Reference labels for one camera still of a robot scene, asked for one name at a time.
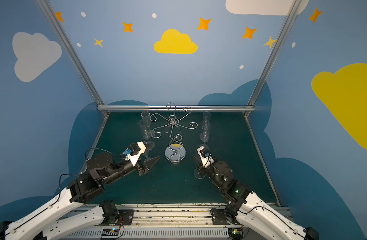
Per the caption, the aluminium frame left post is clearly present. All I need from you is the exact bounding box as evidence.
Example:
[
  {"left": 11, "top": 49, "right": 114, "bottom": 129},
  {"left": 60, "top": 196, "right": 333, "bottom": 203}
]
[{"left": 36, "top": 0, "right": 104, "bottom": 105}]

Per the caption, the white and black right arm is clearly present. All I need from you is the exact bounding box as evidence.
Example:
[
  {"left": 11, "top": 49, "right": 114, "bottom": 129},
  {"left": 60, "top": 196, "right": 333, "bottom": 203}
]
[{"left": 193, "top": 154, "right": 320, "bottom": 240}]

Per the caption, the small circuit board right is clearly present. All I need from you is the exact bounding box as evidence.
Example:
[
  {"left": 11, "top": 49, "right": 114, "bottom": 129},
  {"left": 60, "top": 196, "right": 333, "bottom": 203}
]
[{"left": 228, "top": 228, "right": 244, "bottom": 240}]

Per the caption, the aluminium frame post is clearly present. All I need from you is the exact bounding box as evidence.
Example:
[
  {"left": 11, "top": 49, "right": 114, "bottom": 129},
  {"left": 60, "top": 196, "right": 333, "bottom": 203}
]
[
  {"left": 247, "top": 0, "right": 303, "bottom": 109},
  {"left": 36, "top": 0, "right": 104, "bottom": 105}
]

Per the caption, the clear champagne flute front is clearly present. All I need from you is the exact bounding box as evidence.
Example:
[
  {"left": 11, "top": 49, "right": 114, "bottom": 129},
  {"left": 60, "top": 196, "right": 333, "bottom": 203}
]
[{"left": 202, "top": 111, "right": 211, "bottom": 131}]

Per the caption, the aluminium frame right post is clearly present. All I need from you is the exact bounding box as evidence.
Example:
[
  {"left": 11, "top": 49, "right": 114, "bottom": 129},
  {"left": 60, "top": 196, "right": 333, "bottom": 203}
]
[{"left": 247, "top": 0, "right": 303, "bottom": 109}]

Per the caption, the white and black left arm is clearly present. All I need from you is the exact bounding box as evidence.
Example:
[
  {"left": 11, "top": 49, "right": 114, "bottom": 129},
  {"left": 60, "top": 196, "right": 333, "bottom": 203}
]
[{"left": 0, "top": 142, "right": 160, "bottom": 240}]

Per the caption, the clear champagne flute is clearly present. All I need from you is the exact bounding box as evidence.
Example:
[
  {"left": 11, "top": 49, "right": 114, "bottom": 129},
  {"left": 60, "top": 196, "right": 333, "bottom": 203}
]
[
  {"left": 142, "top": 149, "right": 152, "bottom": 165},
  {"left": 200, "top": 123, "right": 211, "bottom": 143},
  {"left": 194, "top": 144, "right": 209, "bottom": 179},
  {"left": 202, "top": 111, "right": 211, "bottom": 131},
  {"left": 137, "top": 120, "right": 155, "bottom": 148},
  {"left": 140, "top": 111, "right": 155, "bottom": 137}
]

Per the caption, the chrome wire wine glass rack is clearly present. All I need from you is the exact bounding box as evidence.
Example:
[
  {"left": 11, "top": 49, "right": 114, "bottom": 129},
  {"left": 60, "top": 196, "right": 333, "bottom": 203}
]
[{"left": 150, "top": 103, "right": 198, "bottom": 164}]

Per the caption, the aluminium frame back rail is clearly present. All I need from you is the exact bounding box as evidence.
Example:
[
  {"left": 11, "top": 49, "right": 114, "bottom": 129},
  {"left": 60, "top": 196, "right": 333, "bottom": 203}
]
[{"left": 97, "top": 105, "right": 255, "bottom": 112}]

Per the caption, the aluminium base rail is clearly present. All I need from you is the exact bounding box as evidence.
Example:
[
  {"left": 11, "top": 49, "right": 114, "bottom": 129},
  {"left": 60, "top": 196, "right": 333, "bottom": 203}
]
[{"left": 60, "top": 203, "right": 263, "bottom": 240}]

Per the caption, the small circuit board left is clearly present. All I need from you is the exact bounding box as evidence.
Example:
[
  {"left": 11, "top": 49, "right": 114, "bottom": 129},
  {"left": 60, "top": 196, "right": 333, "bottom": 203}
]
[{"left": 101, "top": 228, "right": 121, "bottom": 239}]

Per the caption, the small circuit board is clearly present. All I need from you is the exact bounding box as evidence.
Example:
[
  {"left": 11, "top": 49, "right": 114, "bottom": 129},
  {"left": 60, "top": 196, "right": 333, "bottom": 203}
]
[
  {"left": 228, "top": 228, "right": 244, "bottom": 240},
  {"left": 101, "top": 228, "right": 121, "bottom": 239}
]

